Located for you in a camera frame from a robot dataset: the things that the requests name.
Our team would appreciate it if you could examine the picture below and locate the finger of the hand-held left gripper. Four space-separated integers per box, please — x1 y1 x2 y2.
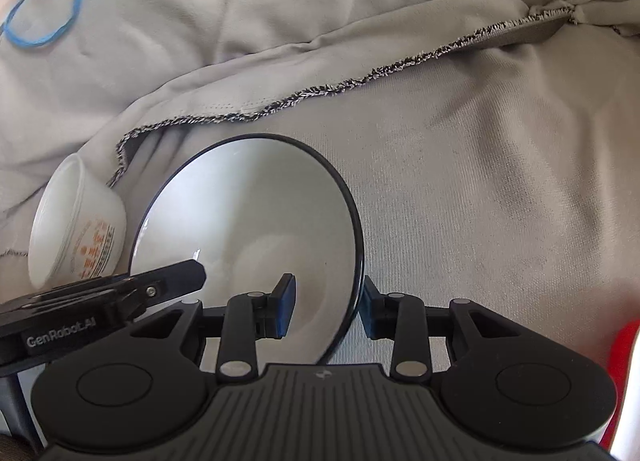
127 259 208 304

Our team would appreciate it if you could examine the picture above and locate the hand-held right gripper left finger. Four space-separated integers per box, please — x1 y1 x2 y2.
130 272 297 385

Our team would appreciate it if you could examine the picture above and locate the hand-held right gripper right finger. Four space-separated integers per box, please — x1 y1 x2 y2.
359 274 522 385

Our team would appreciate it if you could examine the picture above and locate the dark-rimmed bowl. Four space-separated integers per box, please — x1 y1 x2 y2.
128 133 365 367

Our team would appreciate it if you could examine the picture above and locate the white cup with orange print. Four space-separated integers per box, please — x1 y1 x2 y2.
28 153 127 290

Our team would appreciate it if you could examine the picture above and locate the red and white rectangular tray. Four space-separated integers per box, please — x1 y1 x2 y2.
597 318 640 458

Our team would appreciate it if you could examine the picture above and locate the grey bed sheet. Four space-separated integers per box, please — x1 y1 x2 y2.
106 16 640 447

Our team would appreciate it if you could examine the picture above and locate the grey fringed blanket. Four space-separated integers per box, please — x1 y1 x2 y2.
0 0 640 262

